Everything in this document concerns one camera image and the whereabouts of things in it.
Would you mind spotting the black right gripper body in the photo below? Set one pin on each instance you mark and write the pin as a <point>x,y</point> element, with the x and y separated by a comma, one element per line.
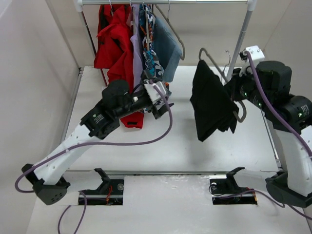
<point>244,87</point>

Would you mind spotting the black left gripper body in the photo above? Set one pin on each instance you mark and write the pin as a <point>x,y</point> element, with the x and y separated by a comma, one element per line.
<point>138,102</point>

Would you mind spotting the black trousers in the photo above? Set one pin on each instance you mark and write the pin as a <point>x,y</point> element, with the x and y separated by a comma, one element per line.
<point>213,108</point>

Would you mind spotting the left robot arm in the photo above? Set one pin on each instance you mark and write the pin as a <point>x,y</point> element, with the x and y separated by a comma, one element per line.
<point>49,177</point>

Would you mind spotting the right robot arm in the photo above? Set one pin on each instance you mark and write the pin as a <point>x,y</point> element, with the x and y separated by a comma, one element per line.
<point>294,185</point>

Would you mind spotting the grey hanger with denim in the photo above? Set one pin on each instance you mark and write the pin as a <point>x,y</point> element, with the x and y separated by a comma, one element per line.
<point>174,31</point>

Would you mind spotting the lilac garment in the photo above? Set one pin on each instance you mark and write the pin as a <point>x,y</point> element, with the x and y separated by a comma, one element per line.
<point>137,46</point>

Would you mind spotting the colourful patterned shorts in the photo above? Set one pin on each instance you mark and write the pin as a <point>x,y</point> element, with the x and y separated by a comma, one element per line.
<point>152,68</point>

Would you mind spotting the red jacket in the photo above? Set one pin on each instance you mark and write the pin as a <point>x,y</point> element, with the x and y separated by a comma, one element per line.
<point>115,49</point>

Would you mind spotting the blue denim shorts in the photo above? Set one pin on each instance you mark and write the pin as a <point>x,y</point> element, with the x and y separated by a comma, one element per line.
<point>167,50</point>

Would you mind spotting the metal clothes rack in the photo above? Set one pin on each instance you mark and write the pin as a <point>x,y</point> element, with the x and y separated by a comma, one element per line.
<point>251,5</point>

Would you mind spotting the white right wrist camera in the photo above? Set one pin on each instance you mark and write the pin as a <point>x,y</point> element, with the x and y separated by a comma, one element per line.
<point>257,56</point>

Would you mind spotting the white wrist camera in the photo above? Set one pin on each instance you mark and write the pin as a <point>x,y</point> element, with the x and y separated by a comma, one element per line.
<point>257,56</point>
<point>154,90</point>

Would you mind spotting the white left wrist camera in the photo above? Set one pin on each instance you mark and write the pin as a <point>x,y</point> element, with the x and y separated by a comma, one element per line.
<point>154,90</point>

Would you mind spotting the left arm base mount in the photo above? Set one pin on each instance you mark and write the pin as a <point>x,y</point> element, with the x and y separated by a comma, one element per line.
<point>108,193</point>

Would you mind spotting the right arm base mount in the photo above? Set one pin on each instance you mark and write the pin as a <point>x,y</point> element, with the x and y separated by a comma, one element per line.
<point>225,191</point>

